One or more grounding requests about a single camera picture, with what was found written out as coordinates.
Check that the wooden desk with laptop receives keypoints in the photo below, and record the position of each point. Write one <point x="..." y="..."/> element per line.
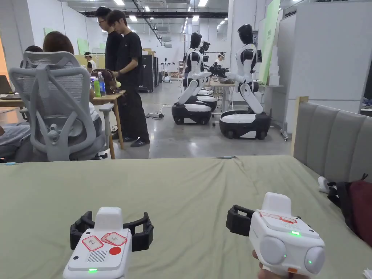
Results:
<point x="11" y="98"/>

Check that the small white object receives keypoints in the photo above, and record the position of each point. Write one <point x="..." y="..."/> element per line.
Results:
<point x="322" y="184"/>

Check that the white power strip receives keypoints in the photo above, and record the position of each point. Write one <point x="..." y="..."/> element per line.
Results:
<point x="155" y="115"/>

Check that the black cabinet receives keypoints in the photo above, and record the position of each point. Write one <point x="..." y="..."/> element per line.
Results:
<point x="146" y="72"/>

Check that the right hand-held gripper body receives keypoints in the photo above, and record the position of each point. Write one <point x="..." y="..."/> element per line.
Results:
<point x="279" y="235"/>

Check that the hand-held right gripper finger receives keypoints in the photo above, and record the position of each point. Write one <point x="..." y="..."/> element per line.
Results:
<point x="237" y="221"/>

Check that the grey padded headboard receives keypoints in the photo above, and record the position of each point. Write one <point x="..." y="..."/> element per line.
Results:
<point x="328" y="136"/>

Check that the bed with pale green sheet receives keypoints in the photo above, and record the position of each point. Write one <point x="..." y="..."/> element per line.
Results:
<point x="180" y="189"/>

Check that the person's right hand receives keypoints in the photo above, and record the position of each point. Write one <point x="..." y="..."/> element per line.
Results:
<point x="268" y="273"/>

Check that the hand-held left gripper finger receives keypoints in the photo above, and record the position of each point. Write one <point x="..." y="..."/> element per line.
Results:
<point x="144" y="235"/>
<point x="78" y="232"/>

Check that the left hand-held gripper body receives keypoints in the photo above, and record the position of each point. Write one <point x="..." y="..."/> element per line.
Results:
<point x="98" y="255"/>

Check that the pale green board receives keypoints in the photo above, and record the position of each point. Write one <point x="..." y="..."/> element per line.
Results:
<point x="268" y="37"/>

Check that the white and black wheeled robot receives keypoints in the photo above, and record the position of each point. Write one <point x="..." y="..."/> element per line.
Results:
<point x="247" y="87"/>
<point x="166" y="68"/>
<point x="207" y="98"/>
<point x="191" y="84"/>

